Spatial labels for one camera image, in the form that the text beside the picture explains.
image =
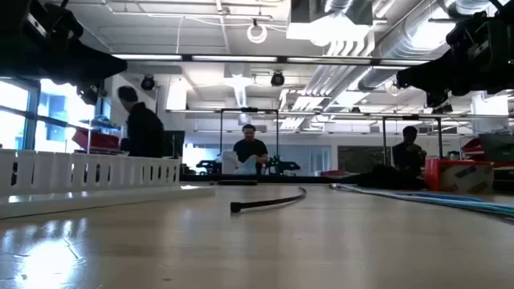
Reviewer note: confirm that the linear ceiling light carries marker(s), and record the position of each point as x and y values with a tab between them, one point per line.
233	58

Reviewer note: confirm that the window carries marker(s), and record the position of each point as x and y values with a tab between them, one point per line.
12	120

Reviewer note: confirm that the background black robot arm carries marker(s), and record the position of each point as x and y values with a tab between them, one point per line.
287	165
206	164

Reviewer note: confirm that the person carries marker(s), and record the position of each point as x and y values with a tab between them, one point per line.
144	128
407	156
250	150

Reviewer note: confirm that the black computer monitor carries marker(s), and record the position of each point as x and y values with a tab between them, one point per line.
174	142

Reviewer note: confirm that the silver ventilation duct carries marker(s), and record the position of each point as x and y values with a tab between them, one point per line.
401	44

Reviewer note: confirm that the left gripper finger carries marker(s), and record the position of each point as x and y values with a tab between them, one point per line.
93	93
102	68

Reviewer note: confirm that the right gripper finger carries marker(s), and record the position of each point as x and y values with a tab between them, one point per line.
429	74

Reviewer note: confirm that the black work glove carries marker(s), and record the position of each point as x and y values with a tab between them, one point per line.
381	176

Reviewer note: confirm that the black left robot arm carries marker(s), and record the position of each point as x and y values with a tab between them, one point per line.
8	40

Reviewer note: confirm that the grey glove red cuff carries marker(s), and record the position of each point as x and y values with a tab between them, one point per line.
335	173

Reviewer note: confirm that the orange tape dispenser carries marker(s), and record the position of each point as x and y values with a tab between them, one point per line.
431	172

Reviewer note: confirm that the black track spotlight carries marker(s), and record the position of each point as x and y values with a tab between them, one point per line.
277	78
148	82

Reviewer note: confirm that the white plastic bag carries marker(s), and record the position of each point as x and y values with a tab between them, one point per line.
241	165

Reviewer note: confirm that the white duct cover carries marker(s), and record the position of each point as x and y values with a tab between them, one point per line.
100	198

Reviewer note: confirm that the black zip tie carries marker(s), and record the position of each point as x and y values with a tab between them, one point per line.
265	202

